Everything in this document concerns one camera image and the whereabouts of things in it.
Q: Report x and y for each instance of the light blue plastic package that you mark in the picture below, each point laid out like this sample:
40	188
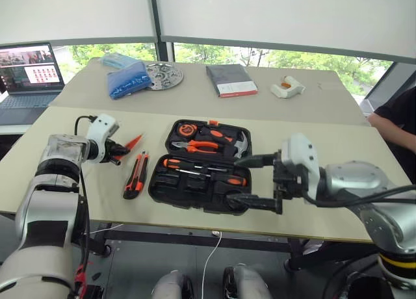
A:
115	59

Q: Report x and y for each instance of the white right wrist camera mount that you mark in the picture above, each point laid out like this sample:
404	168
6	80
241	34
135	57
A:
300	159

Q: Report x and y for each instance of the grey rounded robot leg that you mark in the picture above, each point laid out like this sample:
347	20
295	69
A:
248	282
170	286

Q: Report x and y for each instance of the orange black utility knife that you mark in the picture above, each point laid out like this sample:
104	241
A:
135	180

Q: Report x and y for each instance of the white roller blind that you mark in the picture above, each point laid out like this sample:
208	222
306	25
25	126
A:
286	16
74	13

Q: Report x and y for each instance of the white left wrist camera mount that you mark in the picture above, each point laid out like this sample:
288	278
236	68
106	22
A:
102	125

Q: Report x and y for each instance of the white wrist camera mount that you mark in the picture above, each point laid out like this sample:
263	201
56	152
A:
102	125
300	159

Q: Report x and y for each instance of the dark window frame post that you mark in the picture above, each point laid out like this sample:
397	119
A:
162	35

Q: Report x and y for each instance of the orange black tape measure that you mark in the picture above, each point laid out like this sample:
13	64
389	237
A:
186	130

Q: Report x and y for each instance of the person's bare forearm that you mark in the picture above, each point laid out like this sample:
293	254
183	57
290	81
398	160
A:
386	128

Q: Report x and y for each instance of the round perforated metal plate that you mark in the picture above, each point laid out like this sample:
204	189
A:
167	76

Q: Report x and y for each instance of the black table frame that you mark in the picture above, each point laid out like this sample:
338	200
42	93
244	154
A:
195	239

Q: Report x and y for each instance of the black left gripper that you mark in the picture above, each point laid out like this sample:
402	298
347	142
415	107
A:
109	151

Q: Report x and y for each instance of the dark grey flat box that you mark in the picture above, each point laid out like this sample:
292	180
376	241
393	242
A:
230	78

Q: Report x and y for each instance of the black plastic tool case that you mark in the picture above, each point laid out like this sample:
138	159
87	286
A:
182	190

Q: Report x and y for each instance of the open grey laptop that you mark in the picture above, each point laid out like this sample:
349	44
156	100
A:
29	84

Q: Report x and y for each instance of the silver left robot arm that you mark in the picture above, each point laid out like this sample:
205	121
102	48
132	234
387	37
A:
45	214

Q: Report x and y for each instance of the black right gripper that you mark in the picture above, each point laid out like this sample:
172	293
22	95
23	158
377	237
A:
286	178

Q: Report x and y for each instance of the orange pointed hand tool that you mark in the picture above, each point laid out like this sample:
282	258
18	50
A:
134	142

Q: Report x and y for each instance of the white plastic clamp device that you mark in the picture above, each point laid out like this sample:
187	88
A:
287	87

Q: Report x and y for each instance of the person in black shirt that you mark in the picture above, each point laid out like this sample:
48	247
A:
398	110

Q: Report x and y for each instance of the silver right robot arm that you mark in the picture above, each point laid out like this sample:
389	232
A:
360	177

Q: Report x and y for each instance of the blue plastic bag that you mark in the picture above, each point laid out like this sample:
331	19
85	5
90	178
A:
128	79

